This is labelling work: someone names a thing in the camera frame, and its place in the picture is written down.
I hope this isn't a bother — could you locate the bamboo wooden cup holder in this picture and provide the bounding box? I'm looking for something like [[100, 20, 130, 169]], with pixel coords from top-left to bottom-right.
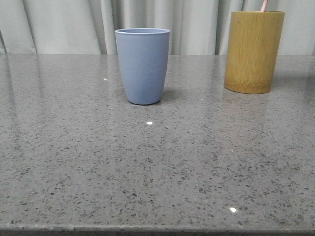
[[224, 11, 285, 94]]

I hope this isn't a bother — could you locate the blue plastic cup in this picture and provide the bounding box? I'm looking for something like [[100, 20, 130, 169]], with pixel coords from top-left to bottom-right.
[[115, 28, 170, 105]]

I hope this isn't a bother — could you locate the pink chopstick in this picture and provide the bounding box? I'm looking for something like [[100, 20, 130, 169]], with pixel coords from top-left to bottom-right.
[[260, 0, 268, 12]]

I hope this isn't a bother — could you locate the grey-white curtain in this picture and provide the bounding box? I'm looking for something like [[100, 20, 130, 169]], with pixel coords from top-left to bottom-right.
[[0, 0, 315, 56]]

